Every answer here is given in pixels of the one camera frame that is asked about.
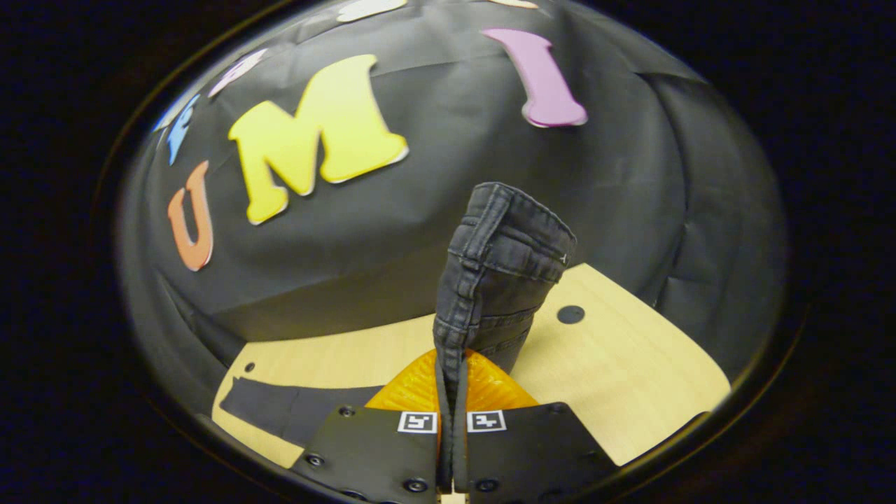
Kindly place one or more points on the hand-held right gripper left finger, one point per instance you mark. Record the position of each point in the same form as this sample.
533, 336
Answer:
371, 451

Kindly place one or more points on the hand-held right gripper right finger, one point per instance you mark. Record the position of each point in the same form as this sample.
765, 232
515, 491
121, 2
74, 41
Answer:
532, 451

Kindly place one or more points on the dark grey jeans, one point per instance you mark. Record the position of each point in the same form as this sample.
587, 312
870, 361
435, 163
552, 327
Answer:
504, 266

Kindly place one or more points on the black backdrop cloth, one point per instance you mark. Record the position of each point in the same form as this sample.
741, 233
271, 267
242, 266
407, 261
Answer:
455, 140

